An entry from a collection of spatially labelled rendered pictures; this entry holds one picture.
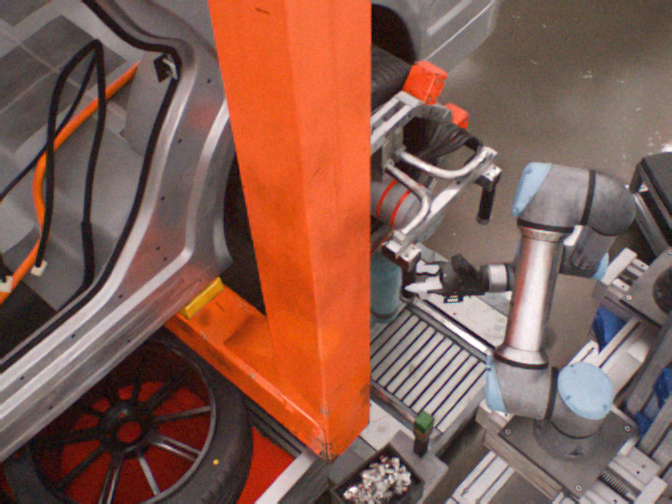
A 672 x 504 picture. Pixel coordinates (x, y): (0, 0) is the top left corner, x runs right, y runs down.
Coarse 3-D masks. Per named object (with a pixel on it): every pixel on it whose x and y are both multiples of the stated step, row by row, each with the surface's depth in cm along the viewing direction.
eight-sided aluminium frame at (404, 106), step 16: (400, 96) 217; (384, 112) 214; (400, 112) 214; (416, 112) 217; (432, 112) 226; (448, 112) 233; (384, 128) 211; (432, 128) 242; (416, 176) 254; (432, 176) 252; (384, 224) 256
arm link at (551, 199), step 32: (544, 192) 171; (576, 192) 170; (544, 224) 172; (576, 224) 175; (544, 256) 175; (512, 288) 181; (544, 288) 176; (512, 320) 180; (544, 320) 178; (512, 352) 179; (544, 352) 181; (512, 384) 179; (544, 384) 179
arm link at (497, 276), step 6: (492, 264) 220; (498, 264) 221; (492, 270) 218; (498, 270) 218; (504, 270) 218; (492, 276) 218; (498, 276) 218; (504, 276) 218; (492, 282) 218; (498, 282) 218; (504, 282) 218; (492, 288) 219; (498, 288) 219; (504, 288) 219
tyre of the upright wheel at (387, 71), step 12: (372, 48) 228; (372, 60) 220; (384, 60) 222; (396, 60) 226; (372, 72) 215; (384, 72) 216; (396, 72) 218; (408, 72) 222; (372, 84) 212; (384, 84) 215; (396, 84) 220; (372, 96) 213; (384, 96) 218; (372, 108) 217; (420, 144) 252; (228, 180) 223; (240, 180) 219; (228, 192) 224; (240, 192) 221; (228, 204) 228; (240, 204) 223; (228, 216) 232; (240, 216) 227; (240, 228) 232; (372, 228) 259; (252, 240) 233
